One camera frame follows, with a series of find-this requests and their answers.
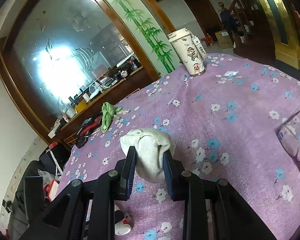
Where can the black leather sofa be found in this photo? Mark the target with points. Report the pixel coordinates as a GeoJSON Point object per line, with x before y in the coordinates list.
{"type": "Point", "coordinates": [29, 200]}

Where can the red white flat box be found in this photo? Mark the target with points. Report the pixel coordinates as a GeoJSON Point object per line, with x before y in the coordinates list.
{"type": "Point", "coordinates": [51, 190]}

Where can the wooden framed glass partition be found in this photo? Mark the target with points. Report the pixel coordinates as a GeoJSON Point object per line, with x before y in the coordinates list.
{"type": "Point", "coordinates": [57, 48]}

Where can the white towel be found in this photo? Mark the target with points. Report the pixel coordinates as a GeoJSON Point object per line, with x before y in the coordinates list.
{"type": "Point", "coordinates": [150, 145]}

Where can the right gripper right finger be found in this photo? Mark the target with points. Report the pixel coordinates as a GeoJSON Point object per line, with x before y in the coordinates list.
{"type": "Point", "coordinates": [212, 205]}

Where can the black red tool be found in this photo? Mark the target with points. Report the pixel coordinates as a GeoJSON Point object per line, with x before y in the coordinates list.
{"type": "Point", "coordinates": [88, 127]}

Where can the white cartoon tumbler cup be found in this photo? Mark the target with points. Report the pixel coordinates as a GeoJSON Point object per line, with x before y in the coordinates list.
{"type": "Point", "coordinates": [190, 50]}

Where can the person in dark clothes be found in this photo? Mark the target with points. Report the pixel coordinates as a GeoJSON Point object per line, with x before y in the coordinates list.
{"type": "Point", "coordinates": [230, 25]}

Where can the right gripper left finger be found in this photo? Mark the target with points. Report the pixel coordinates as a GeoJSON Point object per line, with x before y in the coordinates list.
{"type": "Point", "coordinates": [65, 217]}

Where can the clear plastic bag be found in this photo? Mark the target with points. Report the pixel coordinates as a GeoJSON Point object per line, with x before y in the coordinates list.
{"type": "Point", "coordinates": [47, 177]}

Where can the green cloth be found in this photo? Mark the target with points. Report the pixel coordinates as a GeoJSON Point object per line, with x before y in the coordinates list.
{"type": "Point", "coordinates": [108, 112]}

